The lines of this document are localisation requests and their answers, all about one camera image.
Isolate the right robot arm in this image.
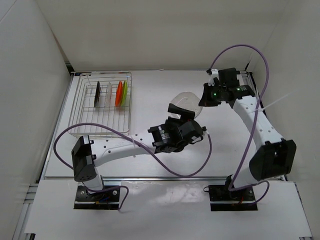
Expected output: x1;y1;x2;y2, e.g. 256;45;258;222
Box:
198;68;297;200

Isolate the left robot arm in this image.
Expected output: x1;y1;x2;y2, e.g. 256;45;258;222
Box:
71;103;206;200

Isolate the orange plate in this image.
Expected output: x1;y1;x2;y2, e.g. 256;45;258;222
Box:
115;81;123;107

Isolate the aluminium rail front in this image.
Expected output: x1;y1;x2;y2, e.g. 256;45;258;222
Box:
43;176;230;182

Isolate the wire dish rack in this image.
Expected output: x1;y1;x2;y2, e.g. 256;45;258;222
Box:
68;71;132;135

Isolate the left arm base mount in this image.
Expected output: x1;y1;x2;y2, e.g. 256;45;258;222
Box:
73;185;121;211

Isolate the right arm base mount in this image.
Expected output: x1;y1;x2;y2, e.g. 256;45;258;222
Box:
203;185;258;212

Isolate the black plate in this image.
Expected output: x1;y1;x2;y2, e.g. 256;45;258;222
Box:
94;81;101;108

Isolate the white cable tie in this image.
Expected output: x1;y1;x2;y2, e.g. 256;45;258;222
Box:
253;90;297;112

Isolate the green plate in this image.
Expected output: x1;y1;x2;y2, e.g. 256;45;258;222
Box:
121;80;128;107

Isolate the clear speckled plate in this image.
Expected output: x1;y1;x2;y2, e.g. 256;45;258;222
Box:
170;91;203;119

